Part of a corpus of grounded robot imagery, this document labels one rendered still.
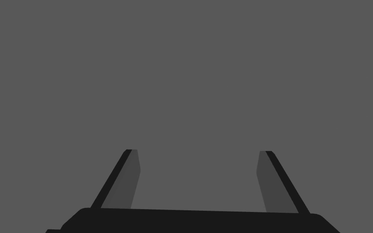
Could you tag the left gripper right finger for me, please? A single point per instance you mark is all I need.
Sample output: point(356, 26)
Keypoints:
point(278, 187)

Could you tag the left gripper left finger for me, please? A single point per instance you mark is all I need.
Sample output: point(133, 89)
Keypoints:
point(120, 184)

